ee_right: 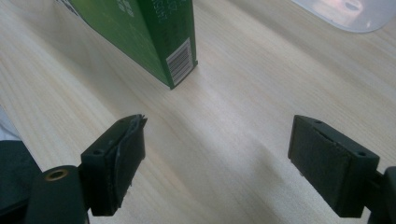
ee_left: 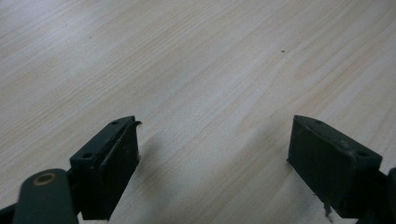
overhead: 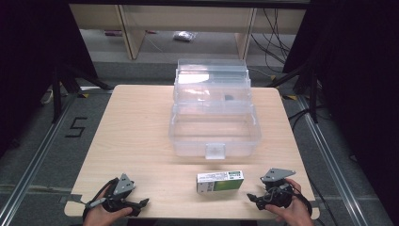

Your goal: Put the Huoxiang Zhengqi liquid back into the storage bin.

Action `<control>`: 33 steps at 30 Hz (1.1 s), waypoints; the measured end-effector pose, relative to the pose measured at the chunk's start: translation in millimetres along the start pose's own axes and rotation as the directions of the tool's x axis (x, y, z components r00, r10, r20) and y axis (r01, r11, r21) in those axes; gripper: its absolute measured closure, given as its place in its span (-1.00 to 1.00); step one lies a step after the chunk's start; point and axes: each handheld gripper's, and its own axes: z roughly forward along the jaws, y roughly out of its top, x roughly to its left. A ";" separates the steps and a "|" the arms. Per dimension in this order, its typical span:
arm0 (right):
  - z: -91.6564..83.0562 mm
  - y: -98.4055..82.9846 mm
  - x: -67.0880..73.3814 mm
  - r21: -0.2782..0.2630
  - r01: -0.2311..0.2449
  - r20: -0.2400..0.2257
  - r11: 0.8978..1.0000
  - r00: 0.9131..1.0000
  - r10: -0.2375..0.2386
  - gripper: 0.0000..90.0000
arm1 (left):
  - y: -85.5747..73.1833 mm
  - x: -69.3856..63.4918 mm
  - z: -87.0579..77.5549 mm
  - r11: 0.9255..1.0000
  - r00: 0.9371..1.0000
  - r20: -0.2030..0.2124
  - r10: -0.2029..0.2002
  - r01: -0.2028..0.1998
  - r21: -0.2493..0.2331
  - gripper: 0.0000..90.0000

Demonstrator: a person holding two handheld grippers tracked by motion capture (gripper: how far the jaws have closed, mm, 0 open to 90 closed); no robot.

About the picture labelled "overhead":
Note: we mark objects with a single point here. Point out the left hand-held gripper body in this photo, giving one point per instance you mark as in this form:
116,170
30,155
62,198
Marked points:
123,185

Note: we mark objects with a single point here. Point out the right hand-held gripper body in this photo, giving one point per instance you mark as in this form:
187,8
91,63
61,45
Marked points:
277,188

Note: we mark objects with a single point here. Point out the green and white small carton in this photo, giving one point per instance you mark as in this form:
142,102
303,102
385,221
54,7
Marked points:
224,184

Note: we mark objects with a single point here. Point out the clear plastic storage box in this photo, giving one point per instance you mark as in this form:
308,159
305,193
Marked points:
214,125

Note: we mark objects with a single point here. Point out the person's right hand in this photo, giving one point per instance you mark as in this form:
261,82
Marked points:
293,212

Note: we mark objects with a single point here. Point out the person's left hand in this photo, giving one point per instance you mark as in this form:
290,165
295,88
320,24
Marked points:
105,216

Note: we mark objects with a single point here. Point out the yellow black floor tape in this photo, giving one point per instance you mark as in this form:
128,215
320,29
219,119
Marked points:
290,97
83,95

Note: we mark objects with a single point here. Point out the black tripod stand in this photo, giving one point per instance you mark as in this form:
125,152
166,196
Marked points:
309,88
67,84

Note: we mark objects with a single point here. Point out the black curtain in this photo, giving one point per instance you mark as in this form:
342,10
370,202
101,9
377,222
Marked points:
34,56
357,78

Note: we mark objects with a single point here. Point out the clear plastic bag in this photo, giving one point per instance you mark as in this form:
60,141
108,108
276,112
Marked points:
184,36

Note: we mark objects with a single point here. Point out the metal floor rail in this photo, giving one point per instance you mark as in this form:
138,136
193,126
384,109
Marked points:
34,160
329,157

